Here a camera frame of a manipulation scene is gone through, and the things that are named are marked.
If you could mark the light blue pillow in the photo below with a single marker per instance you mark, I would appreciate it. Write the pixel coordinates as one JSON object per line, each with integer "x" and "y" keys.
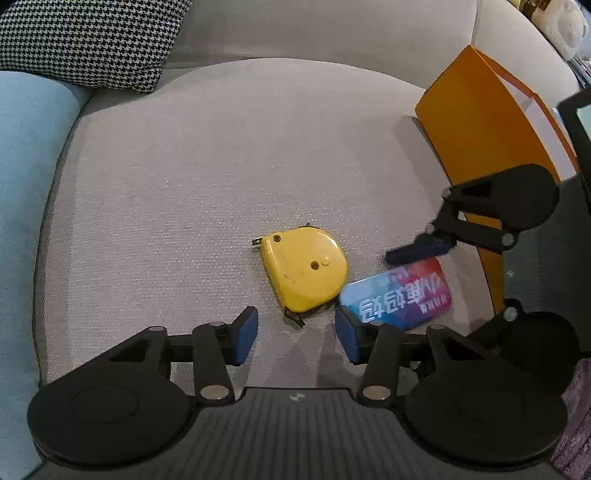
{"x": 27, "y": 207}

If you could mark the black white houndstooth pillow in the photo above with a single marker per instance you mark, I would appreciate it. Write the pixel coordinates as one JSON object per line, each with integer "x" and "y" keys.
{"x": 87, "y": 41}

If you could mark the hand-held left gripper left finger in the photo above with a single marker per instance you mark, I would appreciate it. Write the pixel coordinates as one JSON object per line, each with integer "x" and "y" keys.
{"x": 244, "y": 334}

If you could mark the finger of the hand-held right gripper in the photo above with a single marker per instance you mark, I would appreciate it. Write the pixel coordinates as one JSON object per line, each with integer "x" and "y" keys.
{"x": 503, "y": 318}
{"x": 420, "y": 249}

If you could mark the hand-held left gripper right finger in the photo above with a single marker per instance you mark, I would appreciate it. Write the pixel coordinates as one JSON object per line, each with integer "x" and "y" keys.
{"x": 348, "y": 334}

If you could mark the purple fluffy blanket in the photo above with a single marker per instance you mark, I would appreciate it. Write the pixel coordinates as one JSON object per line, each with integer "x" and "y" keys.
{"x": 575, "y": 424}

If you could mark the orange cardboard shoe box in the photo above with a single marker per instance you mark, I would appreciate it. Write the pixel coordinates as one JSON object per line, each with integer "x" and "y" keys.
{"x": 485, "y": 120}

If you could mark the small rectangular tin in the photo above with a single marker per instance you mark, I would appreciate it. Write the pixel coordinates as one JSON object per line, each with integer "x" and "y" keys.
{"x": 401, "y": 295}

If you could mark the beige fabric sofa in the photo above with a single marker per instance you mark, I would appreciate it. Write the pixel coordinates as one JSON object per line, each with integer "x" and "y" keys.
{"x": 207, "y": 161}

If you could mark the white plush toy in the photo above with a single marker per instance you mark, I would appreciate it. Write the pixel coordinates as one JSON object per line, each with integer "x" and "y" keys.
{"x": 563, "y": 27}

